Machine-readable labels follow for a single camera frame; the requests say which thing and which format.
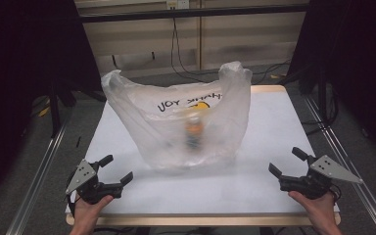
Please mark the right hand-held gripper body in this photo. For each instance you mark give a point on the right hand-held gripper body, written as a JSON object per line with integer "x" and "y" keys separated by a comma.
{"x": 310, "y": 186}

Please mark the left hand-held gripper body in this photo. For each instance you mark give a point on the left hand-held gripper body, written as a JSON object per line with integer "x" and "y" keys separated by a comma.
{"x": 84, "y": 176}

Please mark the translucent white plastic bag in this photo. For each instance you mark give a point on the translucent white plastic bag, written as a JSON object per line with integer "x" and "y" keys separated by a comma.
{"x": 222, "y": 130}

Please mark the person's right hand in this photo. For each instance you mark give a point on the person's right hand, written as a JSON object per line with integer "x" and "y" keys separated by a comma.
{"x": 319, "y": 210}

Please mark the person's left hand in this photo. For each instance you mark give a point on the person's left hand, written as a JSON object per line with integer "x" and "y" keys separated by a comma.
{"x": 86, "y": 213}

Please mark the small black stick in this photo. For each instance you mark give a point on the small black stick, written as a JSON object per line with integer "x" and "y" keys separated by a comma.
{"x": 78, "y": 141}

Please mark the black stand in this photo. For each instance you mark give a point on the black stand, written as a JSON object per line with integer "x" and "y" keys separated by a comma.
{"x": 322, "y": 94}
{"x": 55, "y": 107}

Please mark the yellow tape strip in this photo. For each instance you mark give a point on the yellow tape strip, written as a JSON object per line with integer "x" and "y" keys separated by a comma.
{"x": 44, "y": 111}

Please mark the orange bottle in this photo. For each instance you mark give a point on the orange bottle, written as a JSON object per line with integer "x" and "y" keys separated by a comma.
{"x": 193, "y": 132}

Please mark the black curtain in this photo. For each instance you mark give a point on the black curtain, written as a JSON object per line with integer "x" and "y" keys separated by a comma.
{"x": 19, "y": 81}
{"x": 359, "y": 65}

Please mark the black horizontal bar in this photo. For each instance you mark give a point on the black horizontal bar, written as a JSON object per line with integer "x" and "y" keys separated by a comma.
{"x": 192, "y": 13}

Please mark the aluminium rail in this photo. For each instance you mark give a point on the aluminium rail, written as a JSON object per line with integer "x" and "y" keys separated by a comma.
{"x": 349, "y": 163}
{"x": 36, "y": 182}

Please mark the white wall socket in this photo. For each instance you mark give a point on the white wall socket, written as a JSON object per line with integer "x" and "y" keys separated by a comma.
{"x": 178, "y": 4}

